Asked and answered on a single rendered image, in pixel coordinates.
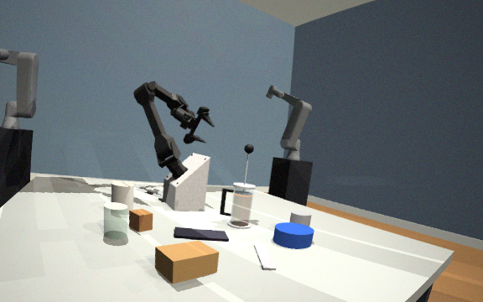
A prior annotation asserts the blue cylinder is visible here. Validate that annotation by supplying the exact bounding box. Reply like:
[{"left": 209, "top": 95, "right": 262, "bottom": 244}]
[{"left": 273, "top": 222, "right": 314, "bottom": 249}]

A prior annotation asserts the glass french press with black handle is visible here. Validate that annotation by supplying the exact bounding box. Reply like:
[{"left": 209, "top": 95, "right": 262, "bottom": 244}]
[{"left": 220, "top": 144, "right": 256, "bottom": 229}]

